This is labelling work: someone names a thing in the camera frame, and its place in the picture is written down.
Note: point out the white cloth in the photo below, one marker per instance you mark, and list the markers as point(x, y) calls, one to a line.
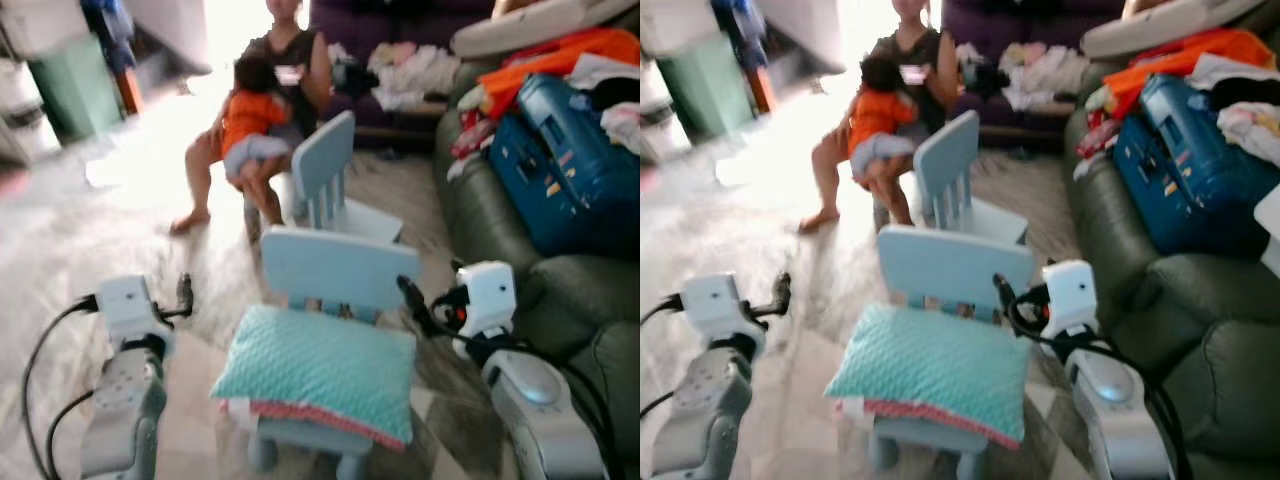
point(1250, 132)
point(622, 128)

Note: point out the beige cushion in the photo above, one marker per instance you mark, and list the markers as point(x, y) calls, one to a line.
point(1170, 25)
point(540, 25)

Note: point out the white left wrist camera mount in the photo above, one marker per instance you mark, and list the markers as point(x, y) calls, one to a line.
point(720, 305)
point(132, 305)

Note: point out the pink dotted pillow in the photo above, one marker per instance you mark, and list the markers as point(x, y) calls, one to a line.
point(310, 418)
point(930, 420)

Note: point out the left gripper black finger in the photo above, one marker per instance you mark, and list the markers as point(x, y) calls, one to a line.
point(185, 295)
point(781, 293)

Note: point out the person in blue shorts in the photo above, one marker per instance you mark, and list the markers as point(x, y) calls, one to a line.
point(742, 22)
point(108, 20)

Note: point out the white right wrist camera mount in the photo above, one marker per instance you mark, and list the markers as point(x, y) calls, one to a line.
point(1070, 295)
point(490, 295)

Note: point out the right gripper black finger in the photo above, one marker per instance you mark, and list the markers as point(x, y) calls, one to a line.
point(416, 305)
point(1010, 302)

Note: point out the green bin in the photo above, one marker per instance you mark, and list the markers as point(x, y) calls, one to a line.
point(705, 90)
point(75, 90)

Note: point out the orange cloth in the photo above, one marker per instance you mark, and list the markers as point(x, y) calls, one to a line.
point(560, 55)
point(1180, 55)

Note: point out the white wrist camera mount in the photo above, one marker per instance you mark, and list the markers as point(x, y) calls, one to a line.
point(1070, 295)
point(490, 295)
point(132, 305)
point(720, 305)

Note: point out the woman in dark top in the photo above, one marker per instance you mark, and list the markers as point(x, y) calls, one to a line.
point(935, 55)
point(305, 60)

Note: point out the teal dotted pillow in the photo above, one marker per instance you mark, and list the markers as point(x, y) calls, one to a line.
point(320, 365)
point(935, 365)

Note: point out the purple sofa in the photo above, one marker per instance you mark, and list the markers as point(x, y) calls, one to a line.
point(420, 20)
point(1040, 20)

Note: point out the blue suitcase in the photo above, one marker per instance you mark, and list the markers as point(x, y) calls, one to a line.
point(570, 170)
point(1190, 170)

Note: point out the white cabinet box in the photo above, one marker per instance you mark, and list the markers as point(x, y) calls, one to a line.
point(675, 25)
point(40, 25)

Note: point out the dark green leather sofa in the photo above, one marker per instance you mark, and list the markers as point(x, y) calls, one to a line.
point(1210, 320)
point(580, 290)

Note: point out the light blue child chair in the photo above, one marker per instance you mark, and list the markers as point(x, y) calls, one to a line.
point(945, 170)
point(330, 265)
point(950, 265)
point(325, 170)

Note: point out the white clothes heap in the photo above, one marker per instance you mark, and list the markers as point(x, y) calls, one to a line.
point(415, 75)
point(1045, 75)

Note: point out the red patterned cloth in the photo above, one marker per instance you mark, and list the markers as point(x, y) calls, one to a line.
point(475, 135)
point(1097, 138)

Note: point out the black cloth heap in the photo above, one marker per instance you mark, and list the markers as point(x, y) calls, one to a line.
point(350, 80)
point(980, 80)

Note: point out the child in orange shirt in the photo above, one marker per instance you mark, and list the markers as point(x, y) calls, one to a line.
point(250, 115)
point(875, 115)

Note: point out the white drawer unit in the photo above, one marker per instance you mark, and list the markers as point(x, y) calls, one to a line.
point(660, 115)
point(25, 115)

